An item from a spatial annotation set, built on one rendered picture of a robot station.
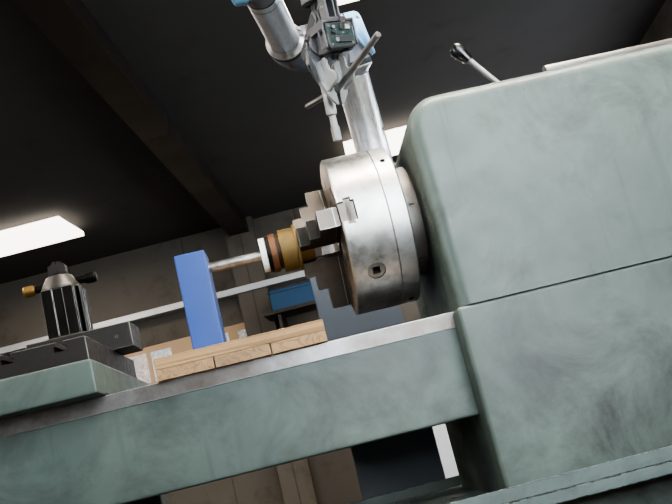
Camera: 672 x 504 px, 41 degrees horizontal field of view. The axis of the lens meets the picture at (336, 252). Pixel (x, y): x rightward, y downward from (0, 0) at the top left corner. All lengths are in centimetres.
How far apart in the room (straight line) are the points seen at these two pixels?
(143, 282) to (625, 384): 806
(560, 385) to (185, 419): 64
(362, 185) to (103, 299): 794
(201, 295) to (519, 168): 64
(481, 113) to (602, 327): 43
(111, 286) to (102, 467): 792
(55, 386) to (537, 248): 85
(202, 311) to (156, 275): 766
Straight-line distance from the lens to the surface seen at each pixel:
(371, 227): 164
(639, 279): 165
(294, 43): 219
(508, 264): 159
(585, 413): 159
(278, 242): 176
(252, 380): 159
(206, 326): 173
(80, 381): 157
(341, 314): 221
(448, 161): 162
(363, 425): 158
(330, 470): 895
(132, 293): 943
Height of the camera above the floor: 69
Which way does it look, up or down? 12 degrees up
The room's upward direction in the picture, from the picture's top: 14 degrees counter-clockwise
